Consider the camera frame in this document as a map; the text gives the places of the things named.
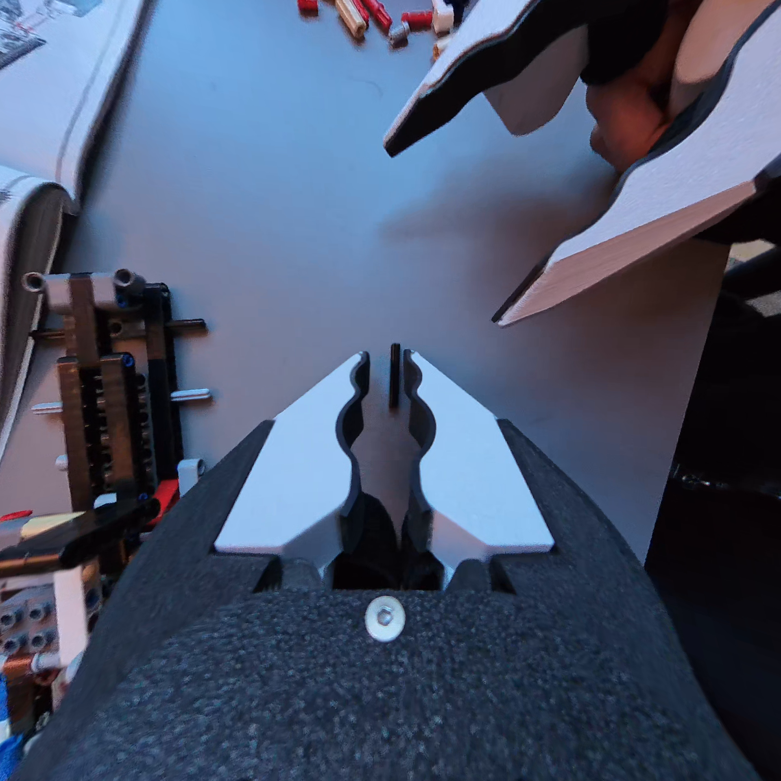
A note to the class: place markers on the lego instruction booklet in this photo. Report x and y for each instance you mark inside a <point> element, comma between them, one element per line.
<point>61,79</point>

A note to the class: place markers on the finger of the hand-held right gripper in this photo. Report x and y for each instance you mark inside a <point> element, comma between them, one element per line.
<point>671,207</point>
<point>482,42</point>

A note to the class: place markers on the person's right hand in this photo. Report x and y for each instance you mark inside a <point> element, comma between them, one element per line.
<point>628,116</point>

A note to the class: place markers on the black lego axle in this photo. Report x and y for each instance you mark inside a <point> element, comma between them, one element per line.
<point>395,375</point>

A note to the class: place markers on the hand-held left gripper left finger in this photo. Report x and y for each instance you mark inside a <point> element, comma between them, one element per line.
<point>287,482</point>

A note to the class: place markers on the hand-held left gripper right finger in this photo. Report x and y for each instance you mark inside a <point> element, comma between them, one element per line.
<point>482,482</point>

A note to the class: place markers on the partly built lego truck model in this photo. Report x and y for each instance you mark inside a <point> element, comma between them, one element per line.
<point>110,396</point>

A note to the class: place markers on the pile of coloured lego pieces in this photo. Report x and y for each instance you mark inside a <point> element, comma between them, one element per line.
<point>354,15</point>

